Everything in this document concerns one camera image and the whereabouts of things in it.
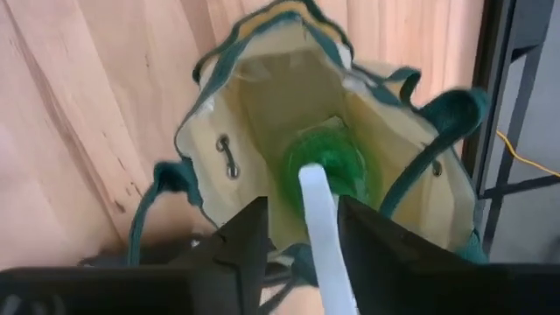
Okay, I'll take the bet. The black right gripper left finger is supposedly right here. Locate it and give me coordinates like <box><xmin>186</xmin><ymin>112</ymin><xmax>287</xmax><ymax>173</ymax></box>
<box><xmin>0</xmin><ymin>196</ymin><xmax>269</xmax><ymax>315</ymax></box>

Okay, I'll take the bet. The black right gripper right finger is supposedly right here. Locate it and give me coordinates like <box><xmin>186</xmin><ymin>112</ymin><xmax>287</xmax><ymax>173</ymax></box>
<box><xmin>339</xmin><ymin>195</ymin><xmax>560</xmax><ymax>315</ymax></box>

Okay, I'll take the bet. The green plastic spray bottle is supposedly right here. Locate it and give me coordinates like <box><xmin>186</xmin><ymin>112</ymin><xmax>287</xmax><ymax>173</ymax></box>
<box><xmin>279</xmin><ymin>115</ymin><xmax>382</xmax><ymax>315</ymax></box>

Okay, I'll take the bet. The beige canvas gardening bag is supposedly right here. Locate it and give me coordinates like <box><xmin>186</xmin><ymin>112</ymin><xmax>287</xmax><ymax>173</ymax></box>
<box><xmin>126</xmin><ymin>0</ymin><xmax>492</xmax><ymax>315</ymax></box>

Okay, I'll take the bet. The yellow extension cable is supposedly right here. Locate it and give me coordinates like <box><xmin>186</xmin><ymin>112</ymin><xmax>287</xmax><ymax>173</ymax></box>
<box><xmin>496</xmin><ymin>129</ymin><xmax>560</xmax><ymax>179</ymax></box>

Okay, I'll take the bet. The black table frame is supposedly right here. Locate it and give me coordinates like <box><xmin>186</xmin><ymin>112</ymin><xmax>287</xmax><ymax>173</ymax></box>
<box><xmin>463</xmin><ymin>0</ymin><xmax>555</xmax><ymax>255</ymax></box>

